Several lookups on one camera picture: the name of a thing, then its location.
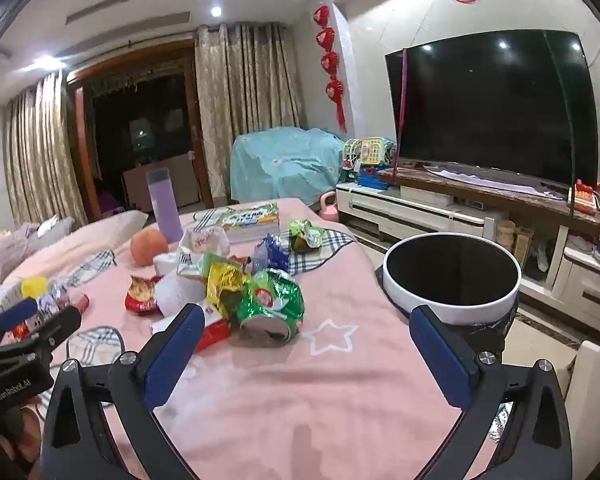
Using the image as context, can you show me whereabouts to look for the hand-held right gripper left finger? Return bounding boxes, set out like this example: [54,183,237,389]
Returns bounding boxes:
[40,304,206,480]

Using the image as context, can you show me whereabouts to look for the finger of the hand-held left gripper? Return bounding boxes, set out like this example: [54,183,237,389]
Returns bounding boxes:
[9,306,83,357]
[0,297,40,348]

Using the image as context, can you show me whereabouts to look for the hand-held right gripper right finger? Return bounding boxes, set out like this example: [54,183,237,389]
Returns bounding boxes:
[409,305,573,480]

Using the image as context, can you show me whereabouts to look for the orange red snack packet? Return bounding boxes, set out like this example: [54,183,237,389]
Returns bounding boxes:
[195,305,231,353]

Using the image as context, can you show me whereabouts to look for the white tissue pack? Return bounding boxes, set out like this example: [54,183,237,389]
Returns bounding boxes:
[156,275,208,317]

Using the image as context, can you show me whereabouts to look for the red snack wrapper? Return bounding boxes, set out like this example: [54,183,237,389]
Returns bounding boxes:
[125,274,163,315]

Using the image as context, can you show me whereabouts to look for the white trash bin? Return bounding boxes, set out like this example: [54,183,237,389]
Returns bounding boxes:
[382,232,522,325]

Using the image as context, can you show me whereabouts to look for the white green snack packet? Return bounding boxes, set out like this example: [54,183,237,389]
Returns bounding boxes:
[176,251,217,279]

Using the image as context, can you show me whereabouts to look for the crushed green can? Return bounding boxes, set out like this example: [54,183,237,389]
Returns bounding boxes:
[237,269,305,346]

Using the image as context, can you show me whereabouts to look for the blue wrapper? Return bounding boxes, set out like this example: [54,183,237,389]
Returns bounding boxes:
[252,234,297,276]

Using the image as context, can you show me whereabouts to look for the person's left hand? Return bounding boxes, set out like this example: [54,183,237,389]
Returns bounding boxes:
[11,406,43,467]

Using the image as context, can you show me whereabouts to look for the yellow round object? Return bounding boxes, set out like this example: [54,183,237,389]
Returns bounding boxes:
[20,276,50,298]

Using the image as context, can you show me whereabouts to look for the black bin bag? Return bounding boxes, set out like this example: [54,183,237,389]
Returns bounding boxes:
[375,266,520,361]

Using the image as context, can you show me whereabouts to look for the sofa with pink cover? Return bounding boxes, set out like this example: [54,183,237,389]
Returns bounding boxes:
[0,210,150,306]

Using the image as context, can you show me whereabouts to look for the pink blanket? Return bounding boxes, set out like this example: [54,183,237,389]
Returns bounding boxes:
[0,197,506,480]

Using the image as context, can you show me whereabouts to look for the peach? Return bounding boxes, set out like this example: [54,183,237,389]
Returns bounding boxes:
[130,230,170,266]

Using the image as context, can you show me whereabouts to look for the yellow stacked containers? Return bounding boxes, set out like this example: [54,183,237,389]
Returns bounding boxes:
[497,220,517,251]

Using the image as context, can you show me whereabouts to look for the purple bottle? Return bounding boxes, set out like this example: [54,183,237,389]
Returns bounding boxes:
[146,167,183,243]

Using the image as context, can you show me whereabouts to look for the white TV cabinet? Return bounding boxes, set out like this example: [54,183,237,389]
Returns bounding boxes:
[335,167,600,333]

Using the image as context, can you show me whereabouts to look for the beige patterned curtain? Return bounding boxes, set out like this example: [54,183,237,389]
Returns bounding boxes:
[195,22,303,201]
[2,70,88,228]

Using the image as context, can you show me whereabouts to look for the stack of children's books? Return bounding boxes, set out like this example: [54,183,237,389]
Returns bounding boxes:
[215,203,281,244]

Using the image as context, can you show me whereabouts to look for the green yellow snack wrapper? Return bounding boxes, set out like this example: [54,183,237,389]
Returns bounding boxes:
[287,219,327,253]

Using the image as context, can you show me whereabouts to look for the pink kettlebell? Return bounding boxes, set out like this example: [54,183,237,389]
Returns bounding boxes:
[319,192,341,223]

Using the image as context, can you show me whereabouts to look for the white cloth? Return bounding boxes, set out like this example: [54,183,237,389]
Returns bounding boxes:
[427,166,566,196]

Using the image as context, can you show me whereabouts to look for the blue toy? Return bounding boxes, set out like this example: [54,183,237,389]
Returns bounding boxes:
[357,165,393,191]

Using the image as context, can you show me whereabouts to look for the red toy telephone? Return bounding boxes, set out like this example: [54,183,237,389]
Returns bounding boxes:
[572,179,600,216]

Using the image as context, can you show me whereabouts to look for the colourful toy activity cube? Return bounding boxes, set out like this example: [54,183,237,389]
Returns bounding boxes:
[342,137,398,168]

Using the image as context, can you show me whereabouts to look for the teal furniture cover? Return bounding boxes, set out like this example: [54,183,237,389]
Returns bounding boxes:
[230,127,348,206]

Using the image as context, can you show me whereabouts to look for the wooden framed glass door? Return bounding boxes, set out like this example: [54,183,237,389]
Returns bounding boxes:
[67,42,213,211]

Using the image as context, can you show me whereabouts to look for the large black television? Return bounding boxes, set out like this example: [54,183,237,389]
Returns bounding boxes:
[384,30,600,198]

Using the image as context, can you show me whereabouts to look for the red lantern string decoration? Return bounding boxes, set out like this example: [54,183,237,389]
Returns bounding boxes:
[312,5,348,133]

